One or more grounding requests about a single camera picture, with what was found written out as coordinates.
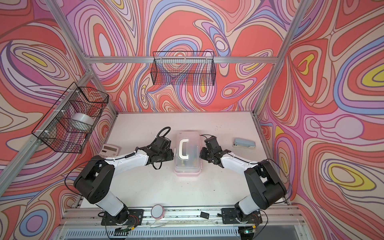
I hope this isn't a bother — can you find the pink plastic tool box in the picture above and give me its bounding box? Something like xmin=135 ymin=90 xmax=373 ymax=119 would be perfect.
xmin=173 ymin=130 xmax=202 ymax=177

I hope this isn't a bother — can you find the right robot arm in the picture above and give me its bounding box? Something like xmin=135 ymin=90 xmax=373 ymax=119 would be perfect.
xmin=200 ymin=136 xmax=288 ymax=220

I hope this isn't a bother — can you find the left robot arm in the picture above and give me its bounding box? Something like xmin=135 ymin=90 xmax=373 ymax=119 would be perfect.
xmin=74 ymin=136 xmax=174 ymax=218

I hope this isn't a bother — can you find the grey stapler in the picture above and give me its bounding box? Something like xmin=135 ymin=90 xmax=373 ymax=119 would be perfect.
xmin=233 ymin=138 xmax=256 ymax=149

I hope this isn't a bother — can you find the white calculator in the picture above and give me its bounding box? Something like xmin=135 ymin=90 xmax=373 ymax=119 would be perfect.
xmin=98 ymin=144 xmax=121 ymax=158

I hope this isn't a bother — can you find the pink tape roll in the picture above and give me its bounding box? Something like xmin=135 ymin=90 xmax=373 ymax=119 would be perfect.
xmin=151 ymin=205 xmax=165 ymax=220

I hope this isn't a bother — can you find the small black block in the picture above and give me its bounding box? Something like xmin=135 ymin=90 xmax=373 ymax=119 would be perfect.
xmin=200 ymin=212 xmax=210 ymax=220

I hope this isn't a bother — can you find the black corrugated cable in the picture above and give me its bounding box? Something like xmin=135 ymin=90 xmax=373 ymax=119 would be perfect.
xmin=156 ymin=126 xmax=172 ymax=139

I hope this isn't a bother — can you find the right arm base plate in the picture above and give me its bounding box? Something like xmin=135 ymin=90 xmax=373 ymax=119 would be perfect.
xmin=217 ymin=208 xmax=263 ymax=226

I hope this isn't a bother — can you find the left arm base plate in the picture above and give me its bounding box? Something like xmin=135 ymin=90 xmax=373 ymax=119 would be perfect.
xmin=98 ymin=209 xmax=144 ymax=227

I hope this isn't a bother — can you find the silver duct tape roll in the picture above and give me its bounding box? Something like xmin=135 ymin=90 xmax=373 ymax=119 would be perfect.
xmin=70 ymin=113 xmax=95 ymax=133

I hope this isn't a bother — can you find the black wire basket back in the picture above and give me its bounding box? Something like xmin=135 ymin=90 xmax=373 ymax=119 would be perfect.
xmin=151 ymin=51 xmax=216 ymax=86

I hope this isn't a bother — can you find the black wire basket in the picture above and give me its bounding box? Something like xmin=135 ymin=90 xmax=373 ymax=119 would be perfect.
xmin=151 ymin=51 xmax=216 ymax=86
xmin=32 ymin=83 xmax=109 ymax=154

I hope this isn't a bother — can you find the black wire basket left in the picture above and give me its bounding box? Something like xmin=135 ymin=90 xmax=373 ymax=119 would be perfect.
xmin=32 ymin=83 xmax=109 ymax=154

